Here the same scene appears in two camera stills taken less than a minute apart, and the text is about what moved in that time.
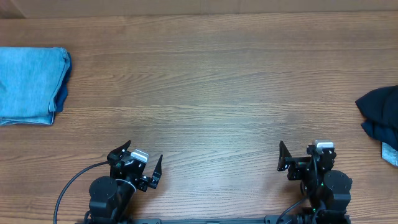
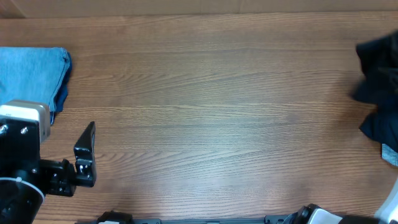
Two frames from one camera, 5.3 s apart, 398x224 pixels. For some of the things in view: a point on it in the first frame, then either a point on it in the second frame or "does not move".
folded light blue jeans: (33, 84) does not move
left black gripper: (131, 170) to (59, 177)
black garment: (379, 108) to (379, 61)
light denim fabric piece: (388, 154) does not move
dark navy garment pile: (387, 134) does not move
